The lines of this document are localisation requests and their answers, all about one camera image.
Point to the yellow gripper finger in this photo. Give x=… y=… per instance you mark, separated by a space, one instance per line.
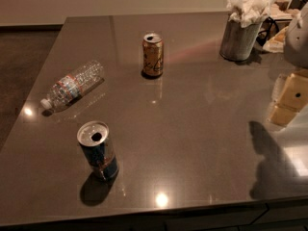
x=289 y=97

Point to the blue silver redbull can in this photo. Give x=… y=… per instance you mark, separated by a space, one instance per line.
x=94 y=139

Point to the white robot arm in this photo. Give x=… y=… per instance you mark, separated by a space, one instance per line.
x=290 y=92

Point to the gold orange soda can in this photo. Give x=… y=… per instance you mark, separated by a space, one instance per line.
x=153 y=55

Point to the grey metal bin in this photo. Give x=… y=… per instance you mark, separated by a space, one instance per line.
x=237 y=42

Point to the cardboard clutter in background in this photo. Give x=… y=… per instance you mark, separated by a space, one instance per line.
x=282 y=20

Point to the crumpled white paper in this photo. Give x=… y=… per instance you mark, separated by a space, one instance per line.
x=248 y=12

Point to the clear plastic water bottle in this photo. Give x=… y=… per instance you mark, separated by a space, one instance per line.
x=73 y=86

